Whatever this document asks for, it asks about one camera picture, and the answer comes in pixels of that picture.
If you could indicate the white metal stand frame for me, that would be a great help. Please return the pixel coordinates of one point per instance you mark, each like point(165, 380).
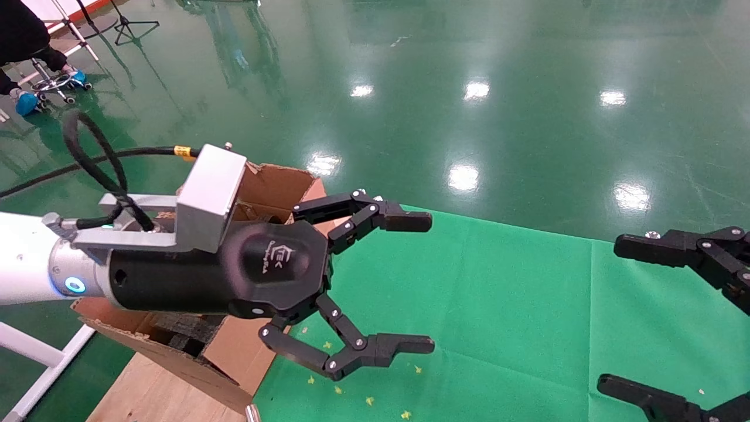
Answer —
point(76, 30)

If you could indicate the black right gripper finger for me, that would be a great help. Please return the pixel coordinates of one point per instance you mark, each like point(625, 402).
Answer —
point(656, 405)
point(674, 249)

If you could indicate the black foam block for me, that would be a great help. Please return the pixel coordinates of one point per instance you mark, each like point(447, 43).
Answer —
point(187, 332)

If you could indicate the green cloth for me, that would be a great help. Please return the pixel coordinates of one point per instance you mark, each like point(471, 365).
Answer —
point(515, 328)

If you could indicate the chrome wheeled stool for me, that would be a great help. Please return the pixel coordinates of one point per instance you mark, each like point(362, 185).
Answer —
point(53, 83)

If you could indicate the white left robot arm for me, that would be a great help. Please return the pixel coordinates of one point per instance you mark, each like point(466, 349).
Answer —
point(23, 258)

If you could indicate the large open cardboard carton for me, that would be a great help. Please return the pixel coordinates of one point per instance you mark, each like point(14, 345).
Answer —
point(234, 351)

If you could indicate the white pipe frame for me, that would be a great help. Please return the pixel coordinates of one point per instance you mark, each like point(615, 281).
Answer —
point(29, 346)

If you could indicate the black tripod stand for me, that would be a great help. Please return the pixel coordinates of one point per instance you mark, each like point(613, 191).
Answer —
point(121, 17)

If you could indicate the blue shoe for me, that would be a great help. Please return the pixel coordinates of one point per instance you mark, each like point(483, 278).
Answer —
point(79, 77)
point(26, 104)

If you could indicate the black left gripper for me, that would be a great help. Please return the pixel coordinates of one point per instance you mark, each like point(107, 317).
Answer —
point(269, 269)

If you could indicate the black round base stand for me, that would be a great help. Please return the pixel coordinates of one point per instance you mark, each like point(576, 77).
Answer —
point(102, 26)

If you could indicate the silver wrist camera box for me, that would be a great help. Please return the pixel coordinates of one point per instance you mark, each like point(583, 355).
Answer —
point(211, 187)

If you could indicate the person in black clothes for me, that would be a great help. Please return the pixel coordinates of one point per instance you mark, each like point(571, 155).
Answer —
point(20, 32)

